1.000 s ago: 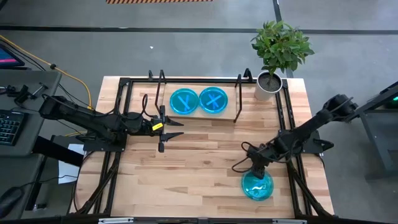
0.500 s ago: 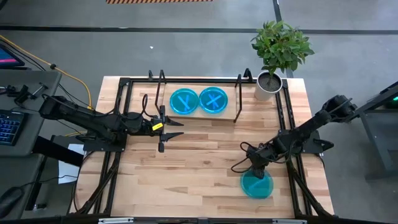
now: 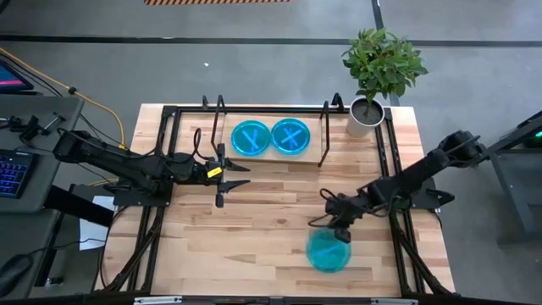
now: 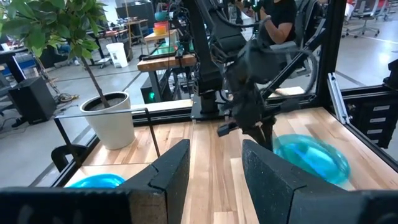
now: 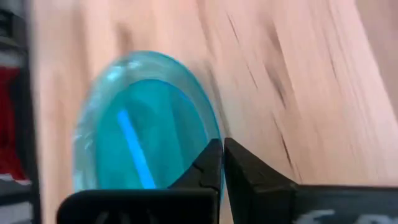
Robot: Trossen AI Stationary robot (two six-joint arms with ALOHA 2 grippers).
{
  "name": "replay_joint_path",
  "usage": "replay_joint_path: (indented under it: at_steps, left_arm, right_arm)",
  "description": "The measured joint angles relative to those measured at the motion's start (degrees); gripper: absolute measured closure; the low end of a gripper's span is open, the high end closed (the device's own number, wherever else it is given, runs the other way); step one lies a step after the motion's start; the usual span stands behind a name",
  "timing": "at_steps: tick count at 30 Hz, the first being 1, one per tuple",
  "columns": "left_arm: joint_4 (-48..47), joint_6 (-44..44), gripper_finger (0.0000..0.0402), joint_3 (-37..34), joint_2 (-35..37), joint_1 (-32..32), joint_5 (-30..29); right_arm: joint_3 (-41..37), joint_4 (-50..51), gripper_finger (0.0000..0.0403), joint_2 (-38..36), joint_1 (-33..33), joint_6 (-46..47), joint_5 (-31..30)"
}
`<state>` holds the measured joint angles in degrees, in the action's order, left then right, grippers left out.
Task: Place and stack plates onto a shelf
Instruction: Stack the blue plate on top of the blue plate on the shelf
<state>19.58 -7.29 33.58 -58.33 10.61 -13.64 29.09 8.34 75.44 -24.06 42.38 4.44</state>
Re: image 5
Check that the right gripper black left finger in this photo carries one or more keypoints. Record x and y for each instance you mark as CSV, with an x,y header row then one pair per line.
x,y
140,207

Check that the clear teal plastic plate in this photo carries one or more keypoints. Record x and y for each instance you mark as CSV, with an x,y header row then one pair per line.
x,y
149,124

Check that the red blurred object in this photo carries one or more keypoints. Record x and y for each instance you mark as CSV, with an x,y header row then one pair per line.
x,y
9,124

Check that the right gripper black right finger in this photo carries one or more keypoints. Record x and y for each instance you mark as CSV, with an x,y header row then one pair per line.
x,y
280,202

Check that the black metal frame rail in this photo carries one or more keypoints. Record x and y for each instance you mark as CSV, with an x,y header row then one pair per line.
x,y
31,124

